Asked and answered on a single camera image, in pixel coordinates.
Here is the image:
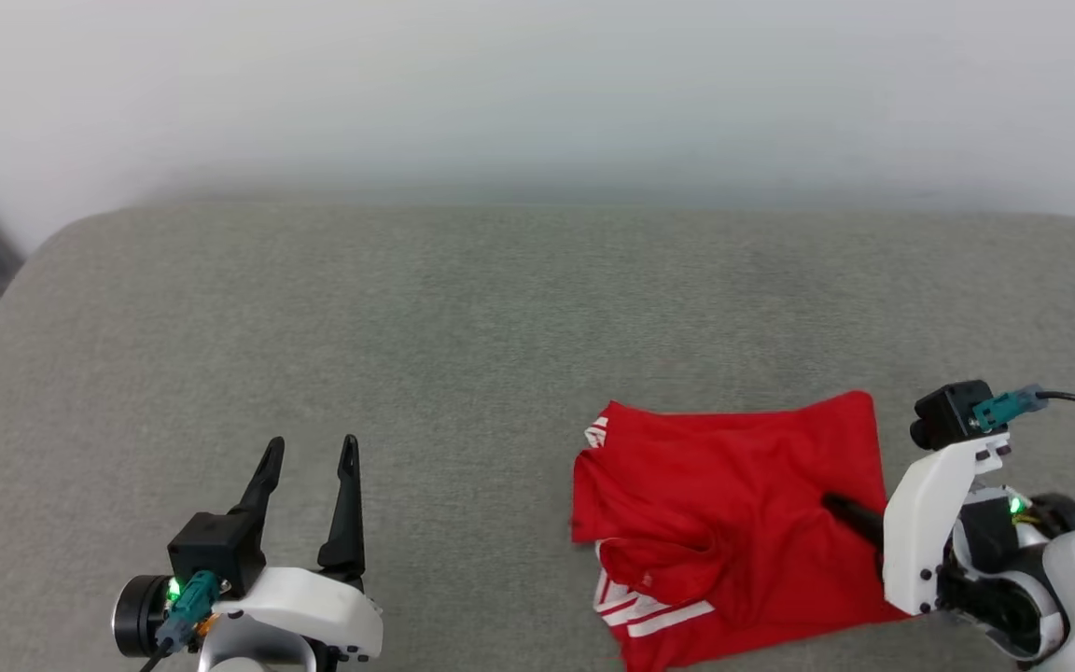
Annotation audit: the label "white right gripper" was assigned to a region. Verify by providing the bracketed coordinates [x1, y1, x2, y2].
[821, 433, 1075, 618]

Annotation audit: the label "grey fabric sofa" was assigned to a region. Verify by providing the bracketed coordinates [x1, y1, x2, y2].
[0, 201, 1075, 672]

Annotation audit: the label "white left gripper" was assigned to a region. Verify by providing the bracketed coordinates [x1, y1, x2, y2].
[113, 434, 384, 660]

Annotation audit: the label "red sports shirt white stripes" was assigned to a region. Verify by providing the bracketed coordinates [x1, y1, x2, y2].
[571, 390, 912, 672]

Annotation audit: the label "black cable with teal plug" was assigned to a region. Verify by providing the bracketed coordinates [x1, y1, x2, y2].
[970, 384, 1075, 433]
[138, 570, 222, 672]

